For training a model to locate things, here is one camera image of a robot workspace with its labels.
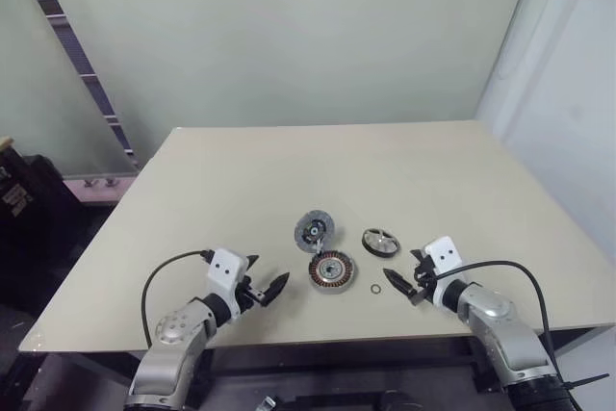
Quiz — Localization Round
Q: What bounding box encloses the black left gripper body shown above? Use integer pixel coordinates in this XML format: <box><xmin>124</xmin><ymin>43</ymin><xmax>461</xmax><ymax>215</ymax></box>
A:
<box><xmin>237</xmin><ymin>274</ymin><xmax>266</xmax><ymax>312</ymax></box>

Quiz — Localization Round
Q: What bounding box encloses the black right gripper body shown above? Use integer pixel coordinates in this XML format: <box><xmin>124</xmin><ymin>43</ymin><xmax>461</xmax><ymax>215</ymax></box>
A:
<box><xmin>410</xmin><ymin>256</ymin><xmax>437</xmax><ymax>307</ymax></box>

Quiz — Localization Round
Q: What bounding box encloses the black ring with silver spokes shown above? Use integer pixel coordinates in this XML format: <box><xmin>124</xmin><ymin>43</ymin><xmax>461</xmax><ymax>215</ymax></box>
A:
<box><xmin>360</xmin><ymin>227</ymin><xmax>402</xmax><ymax>256</ymax></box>

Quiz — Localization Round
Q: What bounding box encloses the motor stator with copper windings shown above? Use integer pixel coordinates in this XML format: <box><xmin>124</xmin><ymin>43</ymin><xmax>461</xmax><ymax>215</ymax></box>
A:
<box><xmin>306</xmin><ymin>251</ymin><xmax>360</xmax><ymax>295</ymax></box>

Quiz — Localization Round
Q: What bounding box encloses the grey rotor disc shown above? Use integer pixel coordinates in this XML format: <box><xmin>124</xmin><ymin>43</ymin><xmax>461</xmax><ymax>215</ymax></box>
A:
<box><xmin>294</xmin><ymin>208</ymin><xmax>339</xmax><ymax>253</ymax></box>

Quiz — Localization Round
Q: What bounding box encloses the black equipment case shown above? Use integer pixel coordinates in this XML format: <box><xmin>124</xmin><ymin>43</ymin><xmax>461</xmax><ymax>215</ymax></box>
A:
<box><xmin>0</xmin><ymin>137</ymin><xmax>100</xmax><ymax>309</ymax></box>

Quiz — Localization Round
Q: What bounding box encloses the label sticker on case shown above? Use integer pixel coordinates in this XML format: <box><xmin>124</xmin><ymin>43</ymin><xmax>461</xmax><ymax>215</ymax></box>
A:
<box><xmin>1</xmin><ymin>183</ymin><xmax>33</xmax><ymax>218</ymax></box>

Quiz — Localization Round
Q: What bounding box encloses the frosted glass panel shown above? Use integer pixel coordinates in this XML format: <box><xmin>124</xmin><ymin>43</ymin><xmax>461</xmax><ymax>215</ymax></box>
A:
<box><xmin>0</xmin><ymin>0</ymin><xmax>141</xmax><ymax>177</ymax></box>

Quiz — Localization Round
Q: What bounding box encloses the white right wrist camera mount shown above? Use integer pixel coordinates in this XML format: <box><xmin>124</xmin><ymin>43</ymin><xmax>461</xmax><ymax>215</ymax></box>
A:
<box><xmin>423</xmin><ymin>236</ymin><xmax>467</xmax><ymax>309</ymax></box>

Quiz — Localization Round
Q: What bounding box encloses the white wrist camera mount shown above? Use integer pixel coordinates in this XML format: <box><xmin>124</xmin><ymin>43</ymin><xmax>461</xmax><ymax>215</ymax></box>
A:
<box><xmin>205</xmin><ymin>246</ymin><xmax>250</xmax><ymax>323</ymax></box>
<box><xmin>423</xmin><ymin>236</ymin><xmax>467</xmax><ymax>309</ymax></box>

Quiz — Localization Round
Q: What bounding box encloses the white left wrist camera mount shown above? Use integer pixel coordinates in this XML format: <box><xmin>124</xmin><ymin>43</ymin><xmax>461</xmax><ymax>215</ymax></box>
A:
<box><xmin>205</xmin><ymin>246</ymin><xmax>250</xmax><ymax>323</ymax></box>

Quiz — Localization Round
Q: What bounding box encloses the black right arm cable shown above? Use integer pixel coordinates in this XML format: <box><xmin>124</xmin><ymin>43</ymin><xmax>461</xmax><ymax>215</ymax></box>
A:
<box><xmin>432</xmin><ymin>260</ymin><xmax>584</xmax><ymax>411</ymax></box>

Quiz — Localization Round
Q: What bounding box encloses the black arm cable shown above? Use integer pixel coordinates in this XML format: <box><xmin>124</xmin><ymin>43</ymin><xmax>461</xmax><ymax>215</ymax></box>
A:
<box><xmin>432</xmin><ymin>260</ymin><xmax>584</xmax><ymax>411</ymax></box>
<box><xmin>140</xmin><ymin>249</ymin><xmax>216</xmax><ymax>348</ymax></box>

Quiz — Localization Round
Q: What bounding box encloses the black table frame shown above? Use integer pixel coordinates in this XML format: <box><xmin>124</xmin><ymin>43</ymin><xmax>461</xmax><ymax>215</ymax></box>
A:
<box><xmin>18</xmin><ymin>323</ymin><xmax>603</xmax><ymax>411</ymax></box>

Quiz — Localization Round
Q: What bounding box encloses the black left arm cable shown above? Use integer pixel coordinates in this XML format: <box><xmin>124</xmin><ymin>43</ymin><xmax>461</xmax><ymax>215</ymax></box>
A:
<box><xmin>140</xmin><ymin>249</ymin><xmax>216</xmax><ymax>348</ymax></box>

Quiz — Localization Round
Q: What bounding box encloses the pink panel base rail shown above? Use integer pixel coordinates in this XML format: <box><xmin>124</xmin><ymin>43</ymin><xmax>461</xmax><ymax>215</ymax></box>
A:
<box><xmin>62</xmin><ymin>171</ymin><xmax>140</xmax><ymax>206</ymax></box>

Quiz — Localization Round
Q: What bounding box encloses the black cable tie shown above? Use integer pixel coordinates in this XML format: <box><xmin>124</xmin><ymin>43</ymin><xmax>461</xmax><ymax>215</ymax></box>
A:
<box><xmin>562</xmin><ymin>372</ymin><xmax>613</xmax><ymax>391</ymax></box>

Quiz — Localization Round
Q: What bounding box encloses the dark striped panel frame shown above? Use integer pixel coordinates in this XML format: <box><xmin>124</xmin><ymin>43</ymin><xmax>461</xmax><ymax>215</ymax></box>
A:
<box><xmin>16</xmin><ymin>0</ymin><xmax>141</xmax><ymax>172</ymax></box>

